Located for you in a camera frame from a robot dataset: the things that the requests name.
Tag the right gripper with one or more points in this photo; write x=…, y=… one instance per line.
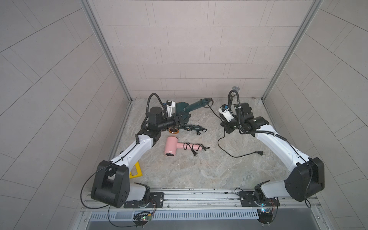
x=228, y=129

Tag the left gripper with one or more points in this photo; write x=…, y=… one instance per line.
x=175, y=121

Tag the green hair dryer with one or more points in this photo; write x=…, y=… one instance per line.
x=196, y=128
x=183, y=107

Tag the pink hair dryer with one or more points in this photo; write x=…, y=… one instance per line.
x=172, y=145

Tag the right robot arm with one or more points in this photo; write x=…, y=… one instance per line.
x=306, y=177

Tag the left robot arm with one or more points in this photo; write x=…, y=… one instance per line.
x=111, y=182

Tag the microphone on black stand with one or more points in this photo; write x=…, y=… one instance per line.
x=236, y=88

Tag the yellow triangular plastic piece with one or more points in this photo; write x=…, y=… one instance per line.
x=136, y=171

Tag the right circuit board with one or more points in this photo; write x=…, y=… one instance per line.
x=265, y=216

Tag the circuit board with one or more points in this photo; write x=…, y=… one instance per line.
x=265, y=216
x=143, y=216

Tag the left circuit board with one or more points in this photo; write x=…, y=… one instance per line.
x=143, y=216

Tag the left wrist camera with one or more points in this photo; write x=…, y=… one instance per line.
x=170, y=106

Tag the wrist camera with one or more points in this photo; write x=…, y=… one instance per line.
x=226, y=113
x=170, y=106

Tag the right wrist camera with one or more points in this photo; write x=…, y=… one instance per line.
x=226, y=113

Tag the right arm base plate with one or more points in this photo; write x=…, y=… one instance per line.
x=255, y=199

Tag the aluminium rail frame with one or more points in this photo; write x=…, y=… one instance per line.
x=178, y=199

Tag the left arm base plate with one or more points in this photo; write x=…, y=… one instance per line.
x=152, y=199

